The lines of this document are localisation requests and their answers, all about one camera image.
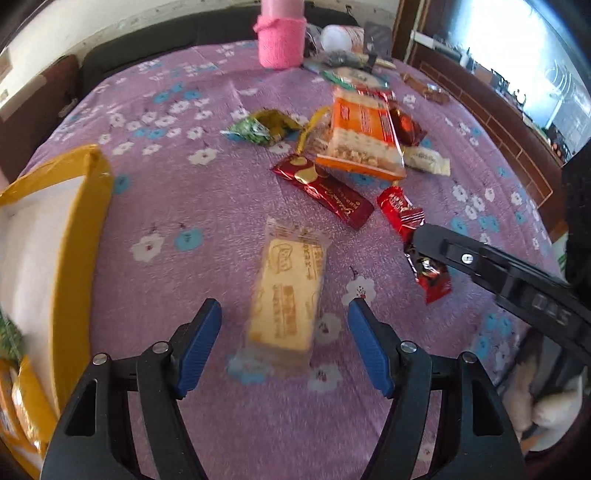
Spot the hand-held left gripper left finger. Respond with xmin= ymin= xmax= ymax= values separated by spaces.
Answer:
xmin=41 ymin=298 xmax=223 ymax=480

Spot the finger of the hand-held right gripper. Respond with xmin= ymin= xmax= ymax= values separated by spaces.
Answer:
xmin=411 ymin=224 xmax=525 ymax=301

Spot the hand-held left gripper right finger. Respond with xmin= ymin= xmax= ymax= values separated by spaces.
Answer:
xmin=348 ymin=298 xmax=527 ymax=480

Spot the dark red candy packet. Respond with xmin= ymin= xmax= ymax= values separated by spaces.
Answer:
xmin=404 ymin=251 xmax=453 ymax=305

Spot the small red candy packet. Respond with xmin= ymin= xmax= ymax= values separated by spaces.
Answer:
xmin=376 ymin=185 xmax=426 ymax=243

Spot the clear cream biscuit packet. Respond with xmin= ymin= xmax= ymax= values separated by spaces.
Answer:
xmin=228 ymin=217 xmax=333 ymax=374

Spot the long red chocolate packet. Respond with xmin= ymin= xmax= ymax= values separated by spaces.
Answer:
xmin=270 ymin=154 xmax=375 ymax=230

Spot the orange cracker packet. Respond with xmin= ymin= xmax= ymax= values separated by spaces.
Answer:
xmin=315 ymin=88 xmax=407 ymax=181

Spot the yellow cardboard tray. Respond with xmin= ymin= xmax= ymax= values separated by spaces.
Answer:
xmin=0 ymin=144 xmax=115 ymax=478

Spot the green candy packet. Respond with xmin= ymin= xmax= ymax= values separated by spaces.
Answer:
xmin=220 ymin=115 xmax=278 ymax=147

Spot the gold candy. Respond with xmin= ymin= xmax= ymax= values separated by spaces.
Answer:
xmin=249 ymin=108 xmax=306 ymax=141

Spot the small white snack packet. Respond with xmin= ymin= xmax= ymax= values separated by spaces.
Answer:
xmin=402 ymin=145 xmax=451 ymax=177

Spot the red foil candy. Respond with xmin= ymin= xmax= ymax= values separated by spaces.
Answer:
xmin=388 ymin=104 xmax=428 ymax=146

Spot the purple floral tablecloth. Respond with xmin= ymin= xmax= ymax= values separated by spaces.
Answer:
xmin=18 ymin=39 xmax=568 ymax=480

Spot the brown wooden cabinet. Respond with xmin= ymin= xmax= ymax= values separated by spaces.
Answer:
xmin=392 ymin=0 xmax=571 ymax=232

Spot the brown snack packet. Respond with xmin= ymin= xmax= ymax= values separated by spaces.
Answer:
xmin=403 ymin=73 xmax=451 ymax=104

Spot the clear gold-edged packet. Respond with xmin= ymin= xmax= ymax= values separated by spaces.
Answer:
xmin=294 ymin=106 xmax=335 ymax=158

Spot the green leafy snack packet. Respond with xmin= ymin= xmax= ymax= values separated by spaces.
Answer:
xmin=0 ymin=309 xmax=24 ymax=361

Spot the green and white packet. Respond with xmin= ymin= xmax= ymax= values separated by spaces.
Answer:
xmin=321 ymin=67 xmax=389 ymax=89

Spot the white box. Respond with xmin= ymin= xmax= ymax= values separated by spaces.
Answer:
xmin=411 ymin=30 xmax=444 ymax=49

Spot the dark grey packet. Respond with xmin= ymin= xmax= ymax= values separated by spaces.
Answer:
xmin=305 ymin=50 xmax=370 ymax=70

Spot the grey card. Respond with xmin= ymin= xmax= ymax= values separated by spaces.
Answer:
xmin=362 ymin=21 xmax=393 ymax=51

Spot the white cup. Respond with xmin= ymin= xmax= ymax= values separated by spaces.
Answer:
xmin=320 ymin=24 xmax=365 ymax=52

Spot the clear plastic wrapper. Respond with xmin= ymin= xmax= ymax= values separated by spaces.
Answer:
xmin=302 ymin=23 xmax=324 ymax=58

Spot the pink knit-sleeved bottle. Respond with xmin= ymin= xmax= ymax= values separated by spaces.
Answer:
xmin=254 ymin=0 xmax=308 ymax=70

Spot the maroon armchair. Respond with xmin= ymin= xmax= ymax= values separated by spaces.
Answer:
xmin=21 ymin=54 xmax=81 ymax=139

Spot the black sofa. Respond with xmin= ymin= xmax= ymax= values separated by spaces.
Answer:
xmin=81 ymin=0 xmax=361 ymax=88

